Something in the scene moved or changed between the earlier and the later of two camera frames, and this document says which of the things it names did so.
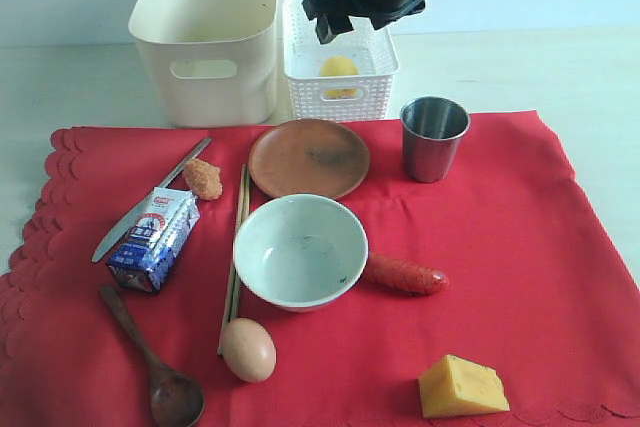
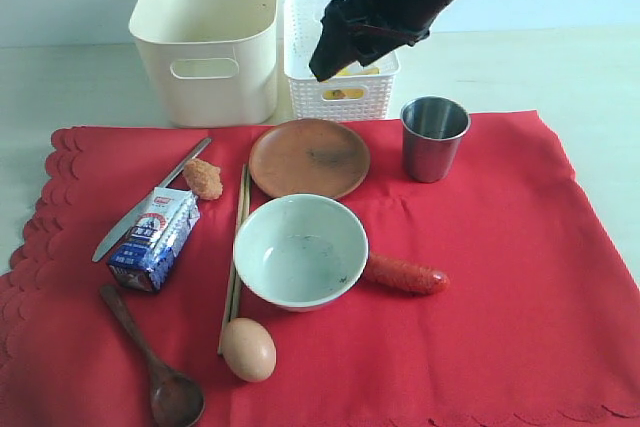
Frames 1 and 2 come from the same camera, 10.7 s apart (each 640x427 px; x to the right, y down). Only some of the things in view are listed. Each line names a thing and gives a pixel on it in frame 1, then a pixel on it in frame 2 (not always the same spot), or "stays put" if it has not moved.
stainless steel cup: (433, 127) stays put
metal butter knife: (119, 230) stays put
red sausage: (405, 276) stays put
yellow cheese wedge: (459, 387) → (352, 93)
